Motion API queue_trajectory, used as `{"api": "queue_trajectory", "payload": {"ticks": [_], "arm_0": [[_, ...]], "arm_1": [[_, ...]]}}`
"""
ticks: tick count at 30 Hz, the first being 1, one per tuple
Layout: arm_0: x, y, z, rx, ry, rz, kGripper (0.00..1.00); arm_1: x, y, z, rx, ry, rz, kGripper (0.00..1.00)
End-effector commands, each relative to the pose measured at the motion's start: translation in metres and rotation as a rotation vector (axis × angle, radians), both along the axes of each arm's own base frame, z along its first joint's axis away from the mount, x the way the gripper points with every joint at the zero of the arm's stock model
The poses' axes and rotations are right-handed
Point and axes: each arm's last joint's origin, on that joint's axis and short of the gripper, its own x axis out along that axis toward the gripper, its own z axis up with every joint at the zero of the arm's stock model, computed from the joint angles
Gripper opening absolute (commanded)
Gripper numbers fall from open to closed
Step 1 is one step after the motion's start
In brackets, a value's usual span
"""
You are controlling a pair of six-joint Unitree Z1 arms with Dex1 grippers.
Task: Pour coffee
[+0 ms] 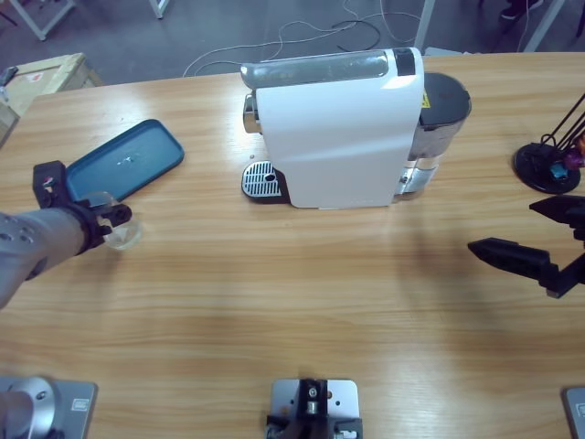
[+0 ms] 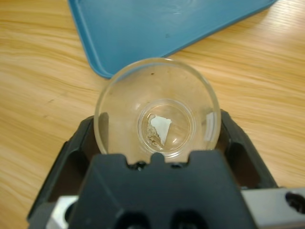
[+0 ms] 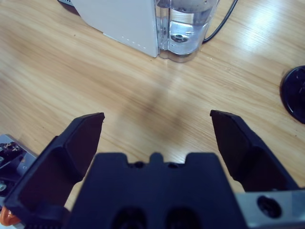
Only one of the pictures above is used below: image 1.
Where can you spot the metal grate drip tray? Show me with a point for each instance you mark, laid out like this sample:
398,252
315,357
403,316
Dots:
258,180

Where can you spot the black plastic bag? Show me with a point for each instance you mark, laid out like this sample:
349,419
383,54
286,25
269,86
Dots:
8,74

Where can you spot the wooden crate with red label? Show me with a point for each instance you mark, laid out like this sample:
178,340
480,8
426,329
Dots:
50,78

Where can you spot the white capsule coffee machine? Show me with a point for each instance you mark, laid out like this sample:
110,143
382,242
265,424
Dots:
338,137

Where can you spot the black capsule holder stand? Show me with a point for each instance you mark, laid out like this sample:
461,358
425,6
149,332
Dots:
532,157

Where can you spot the clear glass with red logo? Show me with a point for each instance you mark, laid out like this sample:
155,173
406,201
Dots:
123,238

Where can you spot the blue plastic tray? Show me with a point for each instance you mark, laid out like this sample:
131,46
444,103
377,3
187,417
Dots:
137,155

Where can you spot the white metal table frame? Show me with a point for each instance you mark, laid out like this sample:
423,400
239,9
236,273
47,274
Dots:
43,33

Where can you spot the orange coffee capsule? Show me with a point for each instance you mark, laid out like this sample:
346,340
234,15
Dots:
581,142

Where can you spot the purple coffee capsule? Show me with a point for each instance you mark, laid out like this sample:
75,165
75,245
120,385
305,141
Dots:
575,160

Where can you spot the large plywood crate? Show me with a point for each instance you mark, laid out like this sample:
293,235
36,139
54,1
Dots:
7,123

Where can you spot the teal coffee capsule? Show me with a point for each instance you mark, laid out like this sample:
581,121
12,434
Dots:
558,172

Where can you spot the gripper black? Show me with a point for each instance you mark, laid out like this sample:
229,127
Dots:
91,233
571,274

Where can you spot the black-lidded clear water tank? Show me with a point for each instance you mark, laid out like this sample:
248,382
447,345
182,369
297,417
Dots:
445,96

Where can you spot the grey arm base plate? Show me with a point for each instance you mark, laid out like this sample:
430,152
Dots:
576,411
73,402

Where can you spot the dark sneaker white sole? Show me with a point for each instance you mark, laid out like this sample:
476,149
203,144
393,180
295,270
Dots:
521,7

